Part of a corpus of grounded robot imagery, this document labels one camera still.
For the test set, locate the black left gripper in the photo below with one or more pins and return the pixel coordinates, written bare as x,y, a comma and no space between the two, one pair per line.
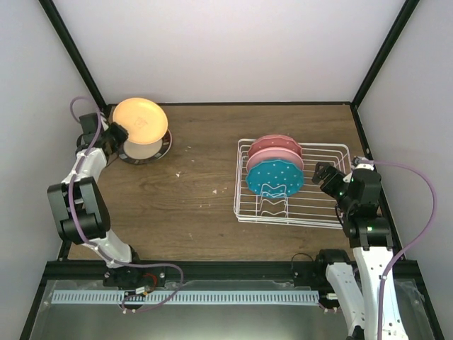
122,132

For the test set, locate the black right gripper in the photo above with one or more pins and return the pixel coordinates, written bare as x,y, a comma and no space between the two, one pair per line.
328,186

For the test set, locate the dark striped rim plate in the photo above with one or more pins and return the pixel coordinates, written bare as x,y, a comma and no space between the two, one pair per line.
136,154

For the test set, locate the yellow plate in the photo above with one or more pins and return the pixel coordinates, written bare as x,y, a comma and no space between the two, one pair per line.
144,120

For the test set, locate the teal plate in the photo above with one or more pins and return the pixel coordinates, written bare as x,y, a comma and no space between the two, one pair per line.
275,178

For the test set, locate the light pink plate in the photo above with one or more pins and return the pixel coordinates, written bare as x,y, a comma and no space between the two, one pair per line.
272,153

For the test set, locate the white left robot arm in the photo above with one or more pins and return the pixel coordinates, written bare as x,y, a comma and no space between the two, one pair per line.
81,215

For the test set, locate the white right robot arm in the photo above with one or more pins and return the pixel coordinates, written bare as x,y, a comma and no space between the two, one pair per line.
365,291

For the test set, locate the dark pink scalloped plate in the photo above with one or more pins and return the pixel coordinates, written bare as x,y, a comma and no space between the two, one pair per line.
267,141

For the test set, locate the white wire dish rack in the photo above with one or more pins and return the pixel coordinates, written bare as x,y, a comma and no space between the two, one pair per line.
310,207

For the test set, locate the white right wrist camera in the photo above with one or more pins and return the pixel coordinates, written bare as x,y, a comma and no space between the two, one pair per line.
358,163

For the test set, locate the black front mounting rail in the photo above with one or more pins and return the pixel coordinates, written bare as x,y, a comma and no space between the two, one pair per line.
300,273

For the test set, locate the slotted grey cable duct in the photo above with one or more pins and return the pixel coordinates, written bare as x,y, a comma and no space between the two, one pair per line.
190,297

